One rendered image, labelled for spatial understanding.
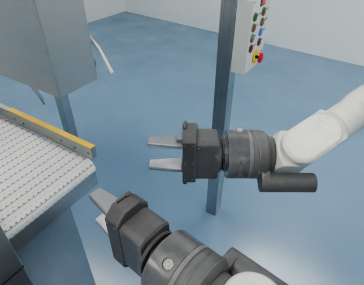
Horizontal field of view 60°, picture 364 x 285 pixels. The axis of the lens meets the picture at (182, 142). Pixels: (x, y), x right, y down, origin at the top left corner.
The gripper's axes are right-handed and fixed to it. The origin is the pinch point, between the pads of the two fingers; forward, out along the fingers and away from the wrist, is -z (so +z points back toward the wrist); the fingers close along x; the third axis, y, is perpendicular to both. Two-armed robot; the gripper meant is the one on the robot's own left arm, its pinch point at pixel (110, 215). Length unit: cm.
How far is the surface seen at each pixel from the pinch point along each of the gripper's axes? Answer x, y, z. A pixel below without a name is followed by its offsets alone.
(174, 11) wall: 83, 322, -276
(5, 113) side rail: 14, 10, -64
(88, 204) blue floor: 99, 39, -90
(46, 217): 23.7, -0.1, -29.1
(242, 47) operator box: 4, 80, -27
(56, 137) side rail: 13.4, 13.3, -41.7
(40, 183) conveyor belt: 15.7, 2.1, -31.6
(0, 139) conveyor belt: 16, 4, -56
